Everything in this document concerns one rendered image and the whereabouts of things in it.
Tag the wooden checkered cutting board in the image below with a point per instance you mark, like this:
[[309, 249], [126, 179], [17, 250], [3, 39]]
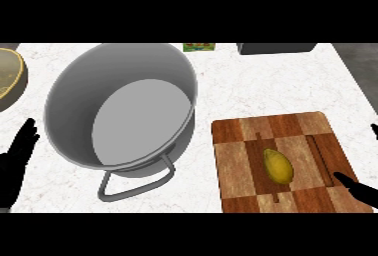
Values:
[[290, 163]]

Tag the tan bowl with yellow rim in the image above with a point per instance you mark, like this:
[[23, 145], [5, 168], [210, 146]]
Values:
[[9, 78]]

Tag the grey metal pot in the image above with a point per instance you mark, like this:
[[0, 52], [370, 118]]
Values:
[[123, 113]]

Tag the green carton box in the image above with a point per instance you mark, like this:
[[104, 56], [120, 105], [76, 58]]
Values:
[[198, 47]]

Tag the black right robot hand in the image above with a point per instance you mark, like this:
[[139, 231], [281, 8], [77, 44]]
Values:
[[365, 193]]

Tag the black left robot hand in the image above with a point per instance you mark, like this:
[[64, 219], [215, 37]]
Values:
[[14, 166]]

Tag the dark grey appliance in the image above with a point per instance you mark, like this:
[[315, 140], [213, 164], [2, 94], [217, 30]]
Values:
[[275, 48]]

